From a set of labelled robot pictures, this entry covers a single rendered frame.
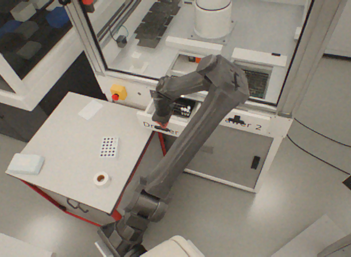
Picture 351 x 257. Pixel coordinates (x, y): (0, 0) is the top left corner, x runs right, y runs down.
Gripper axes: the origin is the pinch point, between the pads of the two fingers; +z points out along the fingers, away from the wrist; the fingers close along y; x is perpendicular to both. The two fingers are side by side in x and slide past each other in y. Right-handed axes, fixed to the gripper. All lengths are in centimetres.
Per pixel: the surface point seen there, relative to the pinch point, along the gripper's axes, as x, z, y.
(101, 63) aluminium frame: 41.1, -8.5, 20.9
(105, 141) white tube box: 31.7, 16.6, -8.6
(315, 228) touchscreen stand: -93, 91, 8
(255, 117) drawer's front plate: -37.6, 2.9, 16.8
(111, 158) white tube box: 24.4, 17.0, -16.3
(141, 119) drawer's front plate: 14.5, 6.2, 3.6
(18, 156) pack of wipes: 70, 16, -30
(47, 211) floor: 92, 96, -40
